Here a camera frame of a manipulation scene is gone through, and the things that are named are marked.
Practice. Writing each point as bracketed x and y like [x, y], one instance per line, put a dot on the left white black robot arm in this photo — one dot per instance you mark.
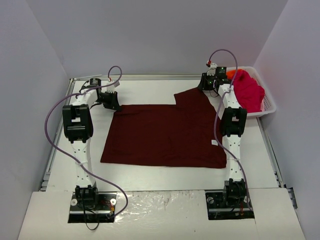
[78, 129]

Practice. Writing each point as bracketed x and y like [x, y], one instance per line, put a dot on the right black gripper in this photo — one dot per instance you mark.
[206, 82]

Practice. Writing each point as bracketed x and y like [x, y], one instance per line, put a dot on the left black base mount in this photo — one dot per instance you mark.
[102, 212]

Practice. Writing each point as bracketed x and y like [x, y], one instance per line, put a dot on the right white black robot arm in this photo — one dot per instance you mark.
[228, 133]

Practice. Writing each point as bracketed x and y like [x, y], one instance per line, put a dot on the maroon t shirt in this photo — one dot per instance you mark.
[166, 135]

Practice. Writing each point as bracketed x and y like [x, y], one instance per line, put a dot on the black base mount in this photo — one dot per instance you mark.
[102, 212]
[232, 209]

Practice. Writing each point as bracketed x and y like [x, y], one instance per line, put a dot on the white plastic basket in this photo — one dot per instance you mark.
[268, 105]

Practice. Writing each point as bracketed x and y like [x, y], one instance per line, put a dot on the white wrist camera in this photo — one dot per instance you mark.
[211, 68]
[112, 88]

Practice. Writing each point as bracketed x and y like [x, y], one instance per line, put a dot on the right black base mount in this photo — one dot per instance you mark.
[232, 209]

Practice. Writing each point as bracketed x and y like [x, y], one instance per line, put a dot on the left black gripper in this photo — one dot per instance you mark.
[110, 99]

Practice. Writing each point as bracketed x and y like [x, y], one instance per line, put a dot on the orange t shirt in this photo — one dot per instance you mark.
[231, 73]

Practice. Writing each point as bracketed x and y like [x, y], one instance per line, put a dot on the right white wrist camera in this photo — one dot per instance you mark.
[211, 68]

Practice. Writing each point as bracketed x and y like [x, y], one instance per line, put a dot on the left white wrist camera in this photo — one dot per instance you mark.
[112, 88]

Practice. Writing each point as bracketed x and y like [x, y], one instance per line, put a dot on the pink t shirt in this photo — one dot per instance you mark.
[247, 91]

